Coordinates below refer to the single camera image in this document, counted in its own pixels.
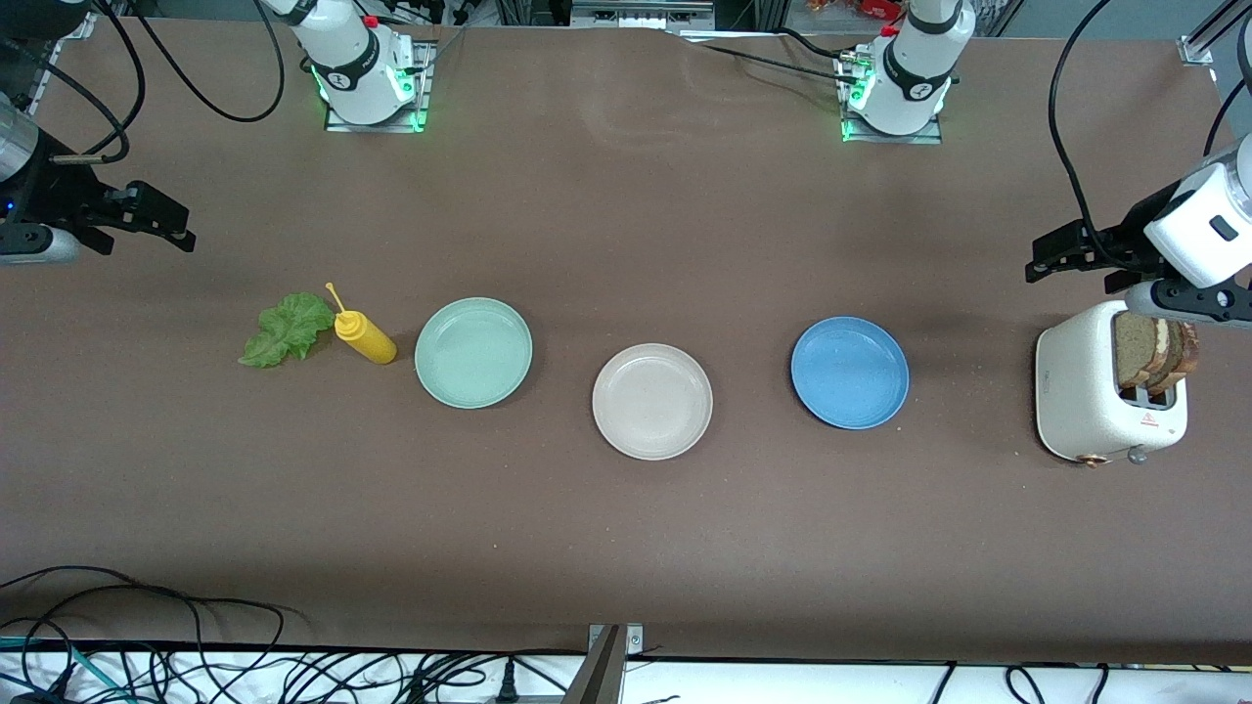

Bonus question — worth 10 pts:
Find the blue plate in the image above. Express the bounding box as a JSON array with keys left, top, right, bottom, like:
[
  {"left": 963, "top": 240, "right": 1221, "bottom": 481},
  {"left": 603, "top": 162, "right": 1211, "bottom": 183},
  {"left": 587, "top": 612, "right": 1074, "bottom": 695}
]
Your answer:
[{"left": 790, "top": 315, "right": 911, "bottom": 431}]

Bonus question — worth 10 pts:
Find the brown bread slice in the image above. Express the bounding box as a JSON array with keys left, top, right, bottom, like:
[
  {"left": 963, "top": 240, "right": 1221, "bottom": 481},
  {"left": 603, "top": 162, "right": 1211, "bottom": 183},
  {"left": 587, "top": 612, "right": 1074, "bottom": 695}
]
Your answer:
[
  {"left": 1113, "top": 311, "right": 1171, "bottom": 390},
  {"left": 1152, "top": 321, "right": 1201, "bottom": 397}
]

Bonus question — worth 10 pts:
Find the red package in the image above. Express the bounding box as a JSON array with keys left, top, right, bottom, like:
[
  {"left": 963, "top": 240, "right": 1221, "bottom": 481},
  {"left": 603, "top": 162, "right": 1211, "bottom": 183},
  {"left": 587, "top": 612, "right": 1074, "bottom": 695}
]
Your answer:
[{"left": 807, "top": 0, "right": 906, "bottom": 22}]

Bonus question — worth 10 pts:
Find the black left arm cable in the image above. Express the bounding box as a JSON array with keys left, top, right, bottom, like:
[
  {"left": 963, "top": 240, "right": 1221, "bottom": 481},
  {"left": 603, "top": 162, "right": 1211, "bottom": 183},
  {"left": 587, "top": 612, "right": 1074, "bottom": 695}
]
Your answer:
[{"left": 1048, "top": 0, "right": 1121, "bottom": 267}]

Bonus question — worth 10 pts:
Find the black looping arm cable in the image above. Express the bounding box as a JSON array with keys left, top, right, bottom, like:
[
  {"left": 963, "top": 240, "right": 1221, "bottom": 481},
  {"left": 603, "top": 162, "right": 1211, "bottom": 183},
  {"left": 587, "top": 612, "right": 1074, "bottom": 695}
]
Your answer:
[{"left": 132, "top": 0, "right": 287, "bottom": 124}]

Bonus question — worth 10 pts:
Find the black base cable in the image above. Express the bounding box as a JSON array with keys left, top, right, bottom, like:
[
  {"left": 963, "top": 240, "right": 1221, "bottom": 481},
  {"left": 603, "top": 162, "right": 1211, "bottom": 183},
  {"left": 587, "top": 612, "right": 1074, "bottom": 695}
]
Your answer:
[
  {"left": 778, "top": 26, "right": 855, "bottom": 64},
  {"left": 696, "top": 42, "right": 850, "bottom": 84}
]

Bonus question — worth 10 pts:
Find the long aluminium edge rail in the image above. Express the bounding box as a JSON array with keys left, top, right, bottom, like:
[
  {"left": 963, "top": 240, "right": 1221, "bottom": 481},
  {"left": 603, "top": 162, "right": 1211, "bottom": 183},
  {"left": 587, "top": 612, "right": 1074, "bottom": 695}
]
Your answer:
[{"left": 20, "top": 10, "right": 99, "bottom": 113}]

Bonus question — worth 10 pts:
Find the grey metal bracket post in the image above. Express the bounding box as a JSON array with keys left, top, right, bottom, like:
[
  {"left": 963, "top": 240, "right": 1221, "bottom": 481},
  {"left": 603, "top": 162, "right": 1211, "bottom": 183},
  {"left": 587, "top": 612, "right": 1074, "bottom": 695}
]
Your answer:
[{"left": 562, "top": 623, "right": 645, "bottom": 704}]

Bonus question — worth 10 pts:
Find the white toaster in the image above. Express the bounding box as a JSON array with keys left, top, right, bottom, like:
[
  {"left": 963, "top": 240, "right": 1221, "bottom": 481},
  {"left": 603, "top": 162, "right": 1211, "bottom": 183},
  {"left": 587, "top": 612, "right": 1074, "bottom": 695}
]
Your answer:
[{"left": 1035, "top": 299, "right": 1189, "bottom": 468}]

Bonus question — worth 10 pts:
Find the mint green plate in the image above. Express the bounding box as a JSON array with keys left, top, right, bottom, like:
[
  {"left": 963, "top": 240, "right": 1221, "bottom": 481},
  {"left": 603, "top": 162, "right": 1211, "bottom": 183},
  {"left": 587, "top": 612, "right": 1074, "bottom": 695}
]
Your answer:
[{"left": 414, "top": 296, "right": 534, "bottom": 410}]

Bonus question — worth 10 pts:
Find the long black table cable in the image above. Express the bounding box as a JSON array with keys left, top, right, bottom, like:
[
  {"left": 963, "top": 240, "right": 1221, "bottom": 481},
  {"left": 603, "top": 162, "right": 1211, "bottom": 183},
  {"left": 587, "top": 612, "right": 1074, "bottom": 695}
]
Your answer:
[{"left": 0, "top": 565, "right": 314, "bottom": 704}]

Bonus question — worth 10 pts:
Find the short aluminium profile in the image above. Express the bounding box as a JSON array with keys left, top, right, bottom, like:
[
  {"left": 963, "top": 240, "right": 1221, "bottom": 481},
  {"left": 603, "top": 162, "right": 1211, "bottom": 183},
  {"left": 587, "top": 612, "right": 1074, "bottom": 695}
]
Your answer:
[{"left": 1179, "top": 0, "right": 1252, "bottom": 67}]

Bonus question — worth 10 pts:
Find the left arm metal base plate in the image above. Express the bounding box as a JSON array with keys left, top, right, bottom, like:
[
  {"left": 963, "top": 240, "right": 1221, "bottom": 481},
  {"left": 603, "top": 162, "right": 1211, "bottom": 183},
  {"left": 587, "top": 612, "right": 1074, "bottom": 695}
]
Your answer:
[{"left": 836, "top": 54, "right": 945, "bottom": 146}]

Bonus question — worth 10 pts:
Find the beige plate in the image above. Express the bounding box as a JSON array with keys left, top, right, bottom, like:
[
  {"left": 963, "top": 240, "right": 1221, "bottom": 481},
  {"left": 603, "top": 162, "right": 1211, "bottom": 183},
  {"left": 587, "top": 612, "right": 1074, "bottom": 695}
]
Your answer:
[{"left": 591, "top": 342, "right": 714, "bottom": 462}]

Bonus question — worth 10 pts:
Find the black cable with brass plug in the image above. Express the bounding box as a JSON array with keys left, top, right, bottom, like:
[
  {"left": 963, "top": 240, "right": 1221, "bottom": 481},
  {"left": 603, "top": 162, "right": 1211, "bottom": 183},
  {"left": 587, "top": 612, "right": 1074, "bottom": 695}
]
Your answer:
[{"left": 49, "top": 0, "right": 148, "bottom": 165}]

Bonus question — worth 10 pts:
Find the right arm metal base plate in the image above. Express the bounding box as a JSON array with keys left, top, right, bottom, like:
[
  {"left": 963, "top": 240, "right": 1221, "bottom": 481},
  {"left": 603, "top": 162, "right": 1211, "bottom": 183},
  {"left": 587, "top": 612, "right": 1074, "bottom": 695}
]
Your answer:
[{"left": 323, "top": 39, "right": 436, "bottom": 133}]

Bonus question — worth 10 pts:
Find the green lettuce leaf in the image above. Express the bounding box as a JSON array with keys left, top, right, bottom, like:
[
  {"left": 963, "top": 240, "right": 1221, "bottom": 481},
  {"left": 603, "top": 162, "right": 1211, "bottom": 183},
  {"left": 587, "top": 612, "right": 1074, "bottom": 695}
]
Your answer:
[{"left": 238, "top": 291, "right": 336, "bottom": 370}]

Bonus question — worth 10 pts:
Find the yellow mustard squeeze bottle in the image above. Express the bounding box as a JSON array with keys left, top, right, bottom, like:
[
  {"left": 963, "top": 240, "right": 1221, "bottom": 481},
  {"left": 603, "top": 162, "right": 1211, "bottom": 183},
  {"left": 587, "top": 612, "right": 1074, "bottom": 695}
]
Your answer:
[{"left": 325, "top": 282, "right": 399, "bottom": 366}]

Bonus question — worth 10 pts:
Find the teal cable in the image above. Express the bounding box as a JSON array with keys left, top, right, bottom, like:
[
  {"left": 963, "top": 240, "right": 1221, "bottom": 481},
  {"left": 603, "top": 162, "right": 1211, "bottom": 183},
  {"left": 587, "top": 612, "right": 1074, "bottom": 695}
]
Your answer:
[{"left": 0, "top": 636, "right": 133, "bottom": 704}]

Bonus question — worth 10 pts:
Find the grey power strip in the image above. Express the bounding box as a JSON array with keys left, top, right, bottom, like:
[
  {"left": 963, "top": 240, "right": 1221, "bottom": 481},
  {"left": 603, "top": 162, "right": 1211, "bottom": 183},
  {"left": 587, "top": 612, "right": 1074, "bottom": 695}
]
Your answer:
[{"left": 570, "top": 0, "right": 717, "bottom": 30}]

